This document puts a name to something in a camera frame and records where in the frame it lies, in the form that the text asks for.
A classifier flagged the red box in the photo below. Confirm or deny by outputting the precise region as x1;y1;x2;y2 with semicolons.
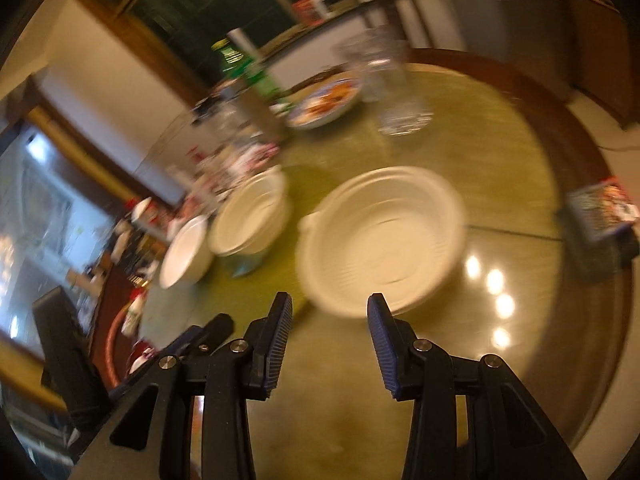
292;0;321;27

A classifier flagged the dark card box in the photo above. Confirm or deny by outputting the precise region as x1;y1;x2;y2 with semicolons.
556;176;640;282

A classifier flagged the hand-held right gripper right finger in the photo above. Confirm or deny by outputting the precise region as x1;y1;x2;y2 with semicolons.
367;294;588;480

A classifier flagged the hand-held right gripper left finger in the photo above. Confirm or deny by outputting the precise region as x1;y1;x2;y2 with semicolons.
72;292;293;480

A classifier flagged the ribbed white plastic bowl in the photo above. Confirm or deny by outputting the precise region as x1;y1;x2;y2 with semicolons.
207;167;292;262
295;165;469;319

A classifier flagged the dark wooden chair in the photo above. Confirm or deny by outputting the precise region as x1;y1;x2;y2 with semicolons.
350;0;452;52

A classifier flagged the blue patterned plate with food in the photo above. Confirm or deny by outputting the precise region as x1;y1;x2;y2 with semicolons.
285;72;364;130

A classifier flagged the smooth white bowl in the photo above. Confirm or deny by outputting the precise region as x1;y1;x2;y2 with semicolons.
158;214;215;290

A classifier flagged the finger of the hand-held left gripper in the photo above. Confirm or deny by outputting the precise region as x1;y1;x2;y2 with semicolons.
107;375;151;402
162;313;236;361

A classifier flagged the green glass turntable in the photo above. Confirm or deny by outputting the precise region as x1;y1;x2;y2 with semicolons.
199;157;401;322

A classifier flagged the wooden framed window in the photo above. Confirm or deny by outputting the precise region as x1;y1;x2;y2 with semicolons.
75;0;442;92

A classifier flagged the white yogurt bottle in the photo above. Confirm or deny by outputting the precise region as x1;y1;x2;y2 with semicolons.
121;292;149;337

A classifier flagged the multicoloured hula hoop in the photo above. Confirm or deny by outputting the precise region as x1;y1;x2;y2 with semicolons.
102;305;142;387

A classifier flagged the clear glass pitcher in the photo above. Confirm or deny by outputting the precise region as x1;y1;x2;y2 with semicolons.
334;27;434;137

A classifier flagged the green plastic bottle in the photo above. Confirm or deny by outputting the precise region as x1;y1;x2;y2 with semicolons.
212;40;286;107

